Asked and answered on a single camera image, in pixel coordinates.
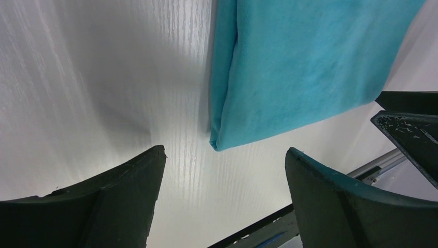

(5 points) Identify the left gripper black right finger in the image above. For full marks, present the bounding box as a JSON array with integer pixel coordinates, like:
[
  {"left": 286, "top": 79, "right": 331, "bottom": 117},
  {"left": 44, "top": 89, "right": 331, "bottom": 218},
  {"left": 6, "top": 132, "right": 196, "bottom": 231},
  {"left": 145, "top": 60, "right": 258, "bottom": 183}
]
[{"left": 285, "top": 147, "right": 437, "bottom": 247}]

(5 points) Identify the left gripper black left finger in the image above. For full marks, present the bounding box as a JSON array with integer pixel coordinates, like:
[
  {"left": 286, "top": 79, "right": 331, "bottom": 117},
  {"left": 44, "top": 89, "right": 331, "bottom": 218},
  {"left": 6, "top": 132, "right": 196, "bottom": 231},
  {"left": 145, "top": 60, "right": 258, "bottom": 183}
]
[{"left": 1, "top": 145, "right": 167, "bottom": 247}]

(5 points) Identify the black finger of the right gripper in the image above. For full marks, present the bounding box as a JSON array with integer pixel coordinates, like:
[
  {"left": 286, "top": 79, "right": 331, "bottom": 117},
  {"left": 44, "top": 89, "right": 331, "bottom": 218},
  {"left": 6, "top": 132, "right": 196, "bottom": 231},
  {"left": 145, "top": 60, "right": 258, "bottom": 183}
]
[{"left": 371, "top": 91, "right": 437, "bottom": 188}]

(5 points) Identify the teal t shirt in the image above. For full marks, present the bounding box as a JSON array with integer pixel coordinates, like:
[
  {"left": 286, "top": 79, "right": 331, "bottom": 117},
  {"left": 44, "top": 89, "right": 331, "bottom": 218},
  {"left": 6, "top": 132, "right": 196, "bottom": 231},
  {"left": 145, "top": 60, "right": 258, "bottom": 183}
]
[{"left": 210, "top": 0, "right": 424, "bottom": 151}]

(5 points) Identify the aluminium rail frame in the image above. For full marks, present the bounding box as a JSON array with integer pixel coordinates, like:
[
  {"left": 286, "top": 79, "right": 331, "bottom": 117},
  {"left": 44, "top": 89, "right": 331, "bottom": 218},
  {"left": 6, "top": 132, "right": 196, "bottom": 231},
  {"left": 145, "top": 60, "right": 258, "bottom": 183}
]
[{"left": 347, "top": 149, "right": 407, "bottom": 185}]

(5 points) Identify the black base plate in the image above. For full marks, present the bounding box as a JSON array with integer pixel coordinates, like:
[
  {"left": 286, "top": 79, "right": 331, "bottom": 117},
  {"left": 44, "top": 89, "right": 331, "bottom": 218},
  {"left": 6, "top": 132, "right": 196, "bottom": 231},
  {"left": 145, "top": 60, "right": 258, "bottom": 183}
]
[{"left": 211, "top": 204, "right": 299, "bottom": 247}]

